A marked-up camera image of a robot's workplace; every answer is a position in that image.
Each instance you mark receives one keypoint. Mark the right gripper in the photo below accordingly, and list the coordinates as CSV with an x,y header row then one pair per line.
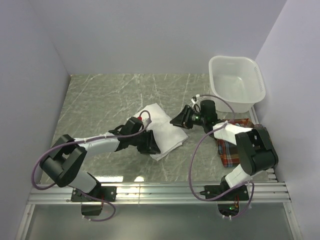
x,y
182,119

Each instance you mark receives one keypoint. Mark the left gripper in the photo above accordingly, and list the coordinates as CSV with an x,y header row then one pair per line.
x,y
150,146

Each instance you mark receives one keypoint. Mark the white long sleeve shirt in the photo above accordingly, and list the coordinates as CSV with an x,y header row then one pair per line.
x,y
167,136

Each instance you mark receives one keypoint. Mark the plaid shirt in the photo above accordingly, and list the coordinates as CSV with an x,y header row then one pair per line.
x,y
228,152

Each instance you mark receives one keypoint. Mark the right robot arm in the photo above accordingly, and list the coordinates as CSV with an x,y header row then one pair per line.
x,y
254,147

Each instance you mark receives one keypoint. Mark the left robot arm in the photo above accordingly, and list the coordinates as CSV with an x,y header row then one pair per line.
x,y
63,163

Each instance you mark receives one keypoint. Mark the white plastic basin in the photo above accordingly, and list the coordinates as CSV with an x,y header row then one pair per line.
x,y
236,80

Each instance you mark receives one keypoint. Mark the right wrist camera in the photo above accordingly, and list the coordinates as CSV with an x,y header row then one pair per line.
x,y
195,99

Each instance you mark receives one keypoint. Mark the aluminium mounting rail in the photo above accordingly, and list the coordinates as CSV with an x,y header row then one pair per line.
x,y
142,193

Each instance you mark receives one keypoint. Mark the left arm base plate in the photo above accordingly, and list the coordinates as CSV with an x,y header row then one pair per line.
x,y
107,193

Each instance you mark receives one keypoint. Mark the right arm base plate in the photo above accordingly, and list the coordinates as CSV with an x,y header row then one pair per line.
x,y
210,191

